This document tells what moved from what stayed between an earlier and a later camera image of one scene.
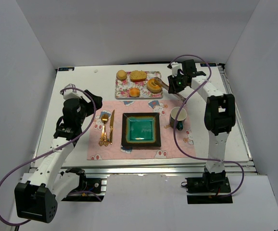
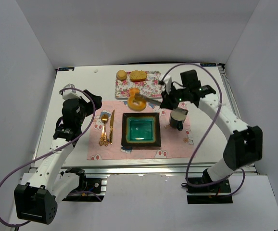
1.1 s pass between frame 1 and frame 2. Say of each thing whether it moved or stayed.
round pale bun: stayed
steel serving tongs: moved
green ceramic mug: stayed
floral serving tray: stayed
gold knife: stayed
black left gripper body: stayed
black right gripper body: moved
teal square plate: stayed
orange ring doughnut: moved
